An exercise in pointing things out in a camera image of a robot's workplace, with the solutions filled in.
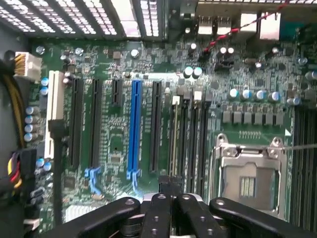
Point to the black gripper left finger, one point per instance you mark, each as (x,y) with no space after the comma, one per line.
(156,218)

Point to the dark RAM slot bank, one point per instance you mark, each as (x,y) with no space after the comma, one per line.
(304,161)

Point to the short black expansion slot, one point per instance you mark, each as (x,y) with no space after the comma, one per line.
(117,92)

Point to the white PCI expansion slot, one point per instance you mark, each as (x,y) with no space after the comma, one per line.
(55,99)

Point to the grey perforated PC case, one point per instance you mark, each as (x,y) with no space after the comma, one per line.
(74,17)

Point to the silver USB port block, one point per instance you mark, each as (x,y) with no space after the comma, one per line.
(214,24)

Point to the silver CPU socket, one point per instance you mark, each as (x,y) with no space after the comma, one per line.
(247,181)

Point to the blue slot retention clip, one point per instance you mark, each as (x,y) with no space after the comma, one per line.
(93,178)

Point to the green motherboard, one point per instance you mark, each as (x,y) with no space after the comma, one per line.
(119,138)

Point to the long black expansion slot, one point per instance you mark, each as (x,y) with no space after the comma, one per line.
(156,124)
(76,119)
(96,119)

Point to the thin metal locking lever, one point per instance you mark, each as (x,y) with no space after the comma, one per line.
(297,147)

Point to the silver network port block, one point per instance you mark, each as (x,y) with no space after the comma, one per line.
(262,24)

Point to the blue expansion slot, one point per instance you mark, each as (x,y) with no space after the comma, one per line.
(135,124)

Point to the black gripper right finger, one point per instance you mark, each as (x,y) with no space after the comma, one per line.
(198,218)

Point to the silver capacitor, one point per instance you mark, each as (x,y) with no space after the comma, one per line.
(188,72)
(197,72)

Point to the white power connector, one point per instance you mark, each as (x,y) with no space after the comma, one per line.
(28,67)

